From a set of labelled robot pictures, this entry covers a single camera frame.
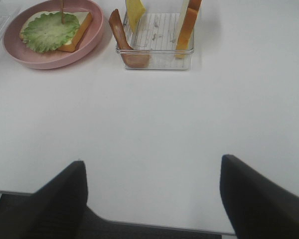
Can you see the green lettuce leaf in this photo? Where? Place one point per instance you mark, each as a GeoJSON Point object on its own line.
{"type": "Point", "coordinates": [48, 32]}

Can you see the yellow cheese slice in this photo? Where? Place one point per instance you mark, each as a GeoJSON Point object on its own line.
{"type": "Point", "coordinates": [135, 10]}

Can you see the clear right plastic container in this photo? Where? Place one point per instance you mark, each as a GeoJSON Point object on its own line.
{"type": "Point", "coordinates": [155, 37]}

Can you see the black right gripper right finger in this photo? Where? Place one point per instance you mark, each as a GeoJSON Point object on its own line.
{"type": "Point", "coordinates": [257, 207]}

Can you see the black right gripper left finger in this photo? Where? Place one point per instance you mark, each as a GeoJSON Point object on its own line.
{"type": "Point", "coordinates": [53, 212]}

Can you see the bacon strip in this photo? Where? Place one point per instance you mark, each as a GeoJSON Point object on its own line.
{"type": "Point", "coordinates": [62, 12]}
{"type": "Point", "coordinates": [131, 60]}

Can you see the pink round plate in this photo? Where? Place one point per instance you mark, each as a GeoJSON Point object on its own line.
{"type": "Point", "coordinates": [55, 59]}

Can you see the bread slice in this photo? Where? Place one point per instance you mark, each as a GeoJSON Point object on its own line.
{"type": "Point", "coordinates": [186, 22]}
{"type": "Point", "coordinates": [84, 18]}

